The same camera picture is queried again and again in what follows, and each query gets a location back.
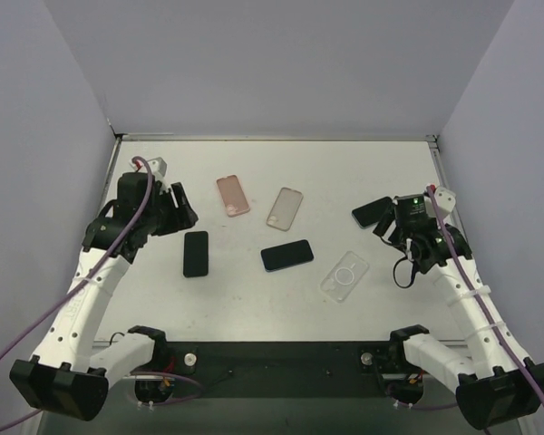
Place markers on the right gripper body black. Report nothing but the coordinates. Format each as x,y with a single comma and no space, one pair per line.
387,222

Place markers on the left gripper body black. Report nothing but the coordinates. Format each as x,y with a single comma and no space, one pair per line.
172,210

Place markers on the teal phone black screen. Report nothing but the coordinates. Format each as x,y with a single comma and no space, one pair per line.
371,213

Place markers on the pink phone case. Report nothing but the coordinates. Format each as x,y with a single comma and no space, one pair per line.
233,196

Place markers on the blue phone black screen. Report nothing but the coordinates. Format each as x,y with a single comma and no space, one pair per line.
291,254

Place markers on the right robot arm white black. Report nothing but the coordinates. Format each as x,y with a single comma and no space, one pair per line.
498,381

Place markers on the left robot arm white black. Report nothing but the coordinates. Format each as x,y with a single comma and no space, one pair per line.
63,374

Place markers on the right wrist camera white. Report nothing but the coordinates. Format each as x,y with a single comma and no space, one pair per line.
444,198

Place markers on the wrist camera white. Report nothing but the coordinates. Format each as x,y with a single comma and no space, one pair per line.
444,198
158,170

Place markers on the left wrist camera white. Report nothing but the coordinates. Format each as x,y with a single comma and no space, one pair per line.
158,170

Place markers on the aluminium front rail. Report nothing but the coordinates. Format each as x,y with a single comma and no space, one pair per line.
134,350

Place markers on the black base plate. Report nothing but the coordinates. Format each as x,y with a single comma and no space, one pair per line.
278,370

